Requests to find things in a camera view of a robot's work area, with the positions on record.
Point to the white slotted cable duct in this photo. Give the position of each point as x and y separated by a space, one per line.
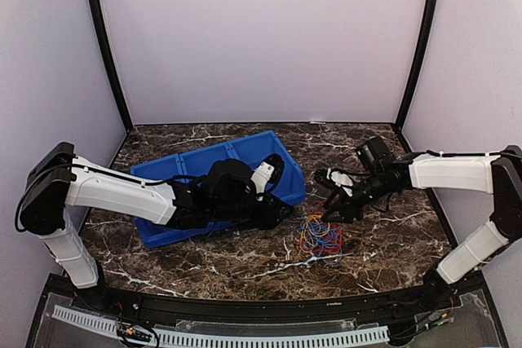
164 337

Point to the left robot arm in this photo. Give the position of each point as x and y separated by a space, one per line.
62 179

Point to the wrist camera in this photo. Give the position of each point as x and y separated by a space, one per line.
374 155
268 174

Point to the black frame post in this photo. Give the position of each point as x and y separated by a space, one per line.
416 65
109 63

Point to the left black frame post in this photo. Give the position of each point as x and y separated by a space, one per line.
109 63

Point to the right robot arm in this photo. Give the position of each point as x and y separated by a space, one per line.
480 191

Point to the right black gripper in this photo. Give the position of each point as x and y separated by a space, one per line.
343 204

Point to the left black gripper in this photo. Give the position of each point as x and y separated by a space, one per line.
269 219

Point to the black front rail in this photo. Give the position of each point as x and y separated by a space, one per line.
161 309

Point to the blue three-compartment plastic bin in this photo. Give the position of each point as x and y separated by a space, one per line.
251 150

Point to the right black frame post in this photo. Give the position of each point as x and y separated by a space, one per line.
416 65

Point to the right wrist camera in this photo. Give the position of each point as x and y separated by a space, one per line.
374 155

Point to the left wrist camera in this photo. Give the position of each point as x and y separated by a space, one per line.
268 174

